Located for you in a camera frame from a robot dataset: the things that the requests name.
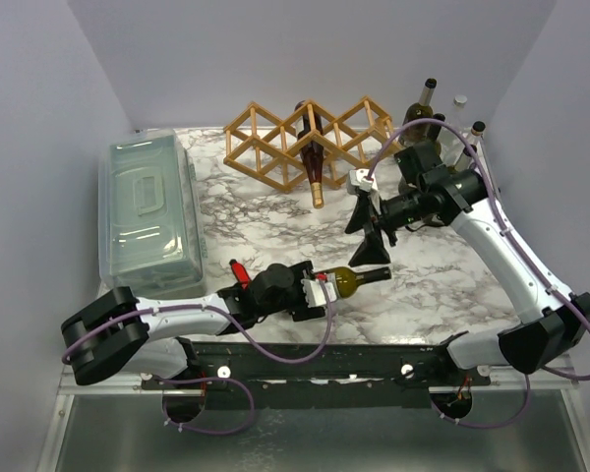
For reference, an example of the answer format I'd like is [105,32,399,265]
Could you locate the dark bottle black neck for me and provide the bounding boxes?
[319,266,391,299]
[427,113,445,155]

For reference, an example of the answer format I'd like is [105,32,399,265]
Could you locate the red bottle gold foil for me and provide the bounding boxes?
[295,113,324,209]

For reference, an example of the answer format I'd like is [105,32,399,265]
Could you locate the clear tall bottle blue label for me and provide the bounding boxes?
[449,121,486,172]

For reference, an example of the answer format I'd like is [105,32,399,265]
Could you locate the green wine bottle brown label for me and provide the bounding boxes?
[398,78,438,148]

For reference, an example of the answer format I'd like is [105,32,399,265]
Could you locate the clear squat glass bottle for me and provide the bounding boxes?
[442,94,467,147]

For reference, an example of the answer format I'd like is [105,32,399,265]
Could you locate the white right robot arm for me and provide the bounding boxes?
[345,143,590,385]

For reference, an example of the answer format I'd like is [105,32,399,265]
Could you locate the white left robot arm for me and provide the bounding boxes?
[61,261,337,388]

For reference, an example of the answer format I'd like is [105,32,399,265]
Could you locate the wooden wine rack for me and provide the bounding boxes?
[223,96,394,193]

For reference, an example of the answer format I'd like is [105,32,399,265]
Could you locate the red black utility knife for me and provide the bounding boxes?
[229,259,252,288]

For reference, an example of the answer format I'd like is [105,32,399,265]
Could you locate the clear plastic storage box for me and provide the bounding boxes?
[98,129,207,300]

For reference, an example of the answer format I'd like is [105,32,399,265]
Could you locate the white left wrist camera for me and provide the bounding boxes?
[301,274,338,308]

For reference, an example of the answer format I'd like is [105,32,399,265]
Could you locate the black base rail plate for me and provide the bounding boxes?
[142,342,490,410]

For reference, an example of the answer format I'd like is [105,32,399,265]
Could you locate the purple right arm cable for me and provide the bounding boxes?
[368,117,590,430]

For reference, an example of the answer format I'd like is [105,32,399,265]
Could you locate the aluminium extrusion rail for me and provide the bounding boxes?
[57,367,577,395]

